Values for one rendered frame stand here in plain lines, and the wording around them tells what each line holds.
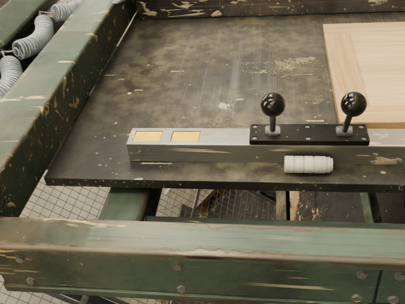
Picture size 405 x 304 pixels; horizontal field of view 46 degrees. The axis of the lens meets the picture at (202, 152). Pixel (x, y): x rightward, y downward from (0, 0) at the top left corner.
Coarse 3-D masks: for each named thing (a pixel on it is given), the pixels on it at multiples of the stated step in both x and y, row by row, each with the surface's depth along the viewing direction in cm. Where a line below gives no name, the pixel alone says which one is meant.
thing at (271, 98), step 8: (264, 96) 73; (272, 96) 72; (280, 96) 72; (264, 104) 72; (272, 104) 71; (280, 104) 72; (264, 112) 73; (272, 112) 72; (280, 112) 72; (272, 120) 77; (272, 128) 80
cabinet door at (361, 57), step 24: (336, 24) 121; (360, 24) 120; (384, 24) 119; (336, 48) 111; (360, 48) 111; (384, 48) 110; (336, 72) 103; (360, 72) 102; (384, 72) 102; (336, 96) 96; (384, 96) 95; (360, 120) 89; (384, 120) 88
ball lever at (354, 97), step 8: (344, 96) 71; (352, 96) 70; (360, 96) 70; (344, 104) 71; (352, 104) 70; (360, 104) 70; (344, 112) 71; (352, 112) 70; (360, 112) 70; (336, 128) 81; (344, 128) 79; (352, 128) 80
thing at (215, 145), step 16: (144, 128) 89; (160, 128) 88; (176, 128) 88; (192, 128) 87; (208, 128) 87; (224, 128) 86; (240, 128) 86; (128, 144) 85; (144, 144) 85; (160, 144) 84; (176, 144) 84; (192, 144) 84; (208, 144) 83; (224, 144) 83; (240, 144) 82; (384, 144) 79; (400, 144) 79; (144, 160) 87; (160, 160) 87; (176, 160) 86; (192, 160) 86; (208, 160) 85; (224, 160) 85; (240, 160) 85; (256, 160) 84; (272, 160) 84; (336, 160) 82; (352, 160) 82; (368, 160) 81; (384, 160) 81; (400, 160) 80
